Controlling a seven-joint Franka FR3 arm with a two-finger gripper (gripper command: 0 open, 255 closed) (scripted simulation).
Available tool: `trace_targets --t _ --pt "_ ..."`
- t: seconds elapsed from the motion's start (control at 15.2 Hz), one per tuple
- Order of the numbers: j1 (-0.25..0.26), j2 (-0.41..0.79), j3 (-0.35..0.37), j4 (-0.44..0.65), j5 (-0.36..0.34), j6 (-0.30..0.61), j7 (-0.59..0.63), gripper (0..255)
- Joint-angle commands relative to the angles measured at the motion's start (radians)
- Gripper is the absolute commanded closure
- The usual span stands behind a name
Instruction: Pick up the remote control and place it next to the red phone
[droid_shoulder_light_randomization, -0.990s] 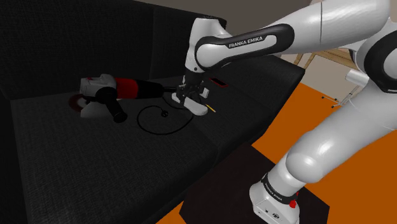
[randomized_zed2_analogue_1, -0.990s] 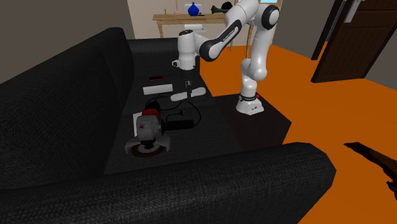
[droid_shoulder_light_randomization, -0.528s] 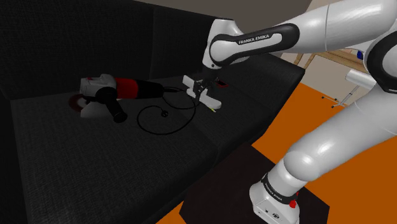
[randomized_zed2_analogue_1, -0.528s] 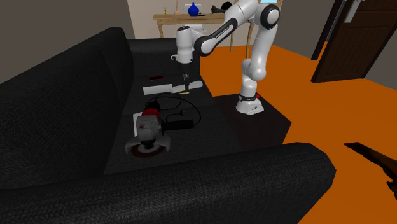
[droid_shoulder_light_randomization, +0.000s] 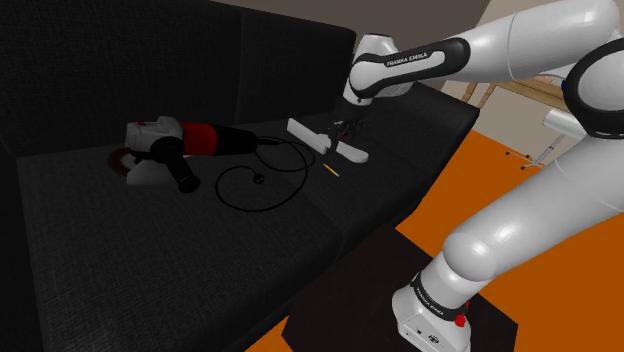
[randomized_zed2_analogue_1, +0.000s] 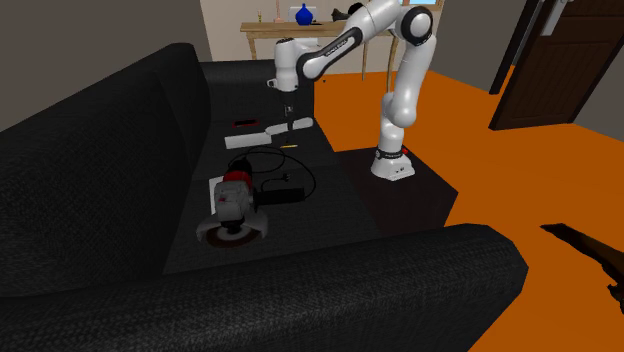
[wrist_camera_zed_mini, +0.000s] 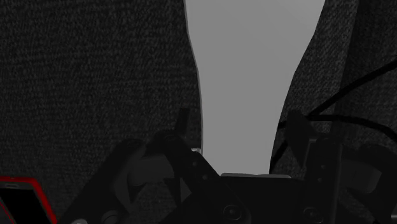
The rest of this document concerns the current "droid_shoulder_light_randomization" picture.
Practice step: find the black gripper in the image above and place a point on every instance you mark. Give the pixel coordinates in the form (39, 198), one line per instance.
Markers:
(348, 111)

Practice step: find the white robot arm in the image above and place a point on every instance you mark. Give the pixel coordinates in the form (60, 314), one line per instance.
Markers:
(526, 214)

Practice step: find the white long remote control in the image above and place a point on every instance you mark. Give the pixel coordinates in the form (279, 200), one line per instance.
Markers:
(307, 135)

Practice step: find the yellow pencil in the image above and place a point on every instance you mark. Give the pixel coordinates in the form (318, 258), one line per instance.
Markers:
(331, 170)

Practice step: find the red black angle grinder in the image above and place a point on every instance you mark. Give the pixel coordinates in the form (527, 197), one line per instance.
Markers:
(197, 139)

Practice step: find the dark robot stand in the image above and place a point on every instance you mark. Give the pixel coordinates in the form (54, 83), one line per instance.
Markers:
(351, 297)

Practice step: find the wooden table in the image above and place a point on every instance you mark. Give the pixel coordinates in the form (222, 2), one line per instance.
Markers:
(529, 88)

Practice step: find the white board on metal legs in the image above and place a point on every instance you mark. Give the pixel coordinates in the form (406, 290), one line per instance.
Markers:
(560, 122)

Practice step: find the black fabric sofa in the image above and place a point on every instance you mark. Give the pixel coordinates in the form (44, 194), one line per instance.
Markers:
(146, 263)

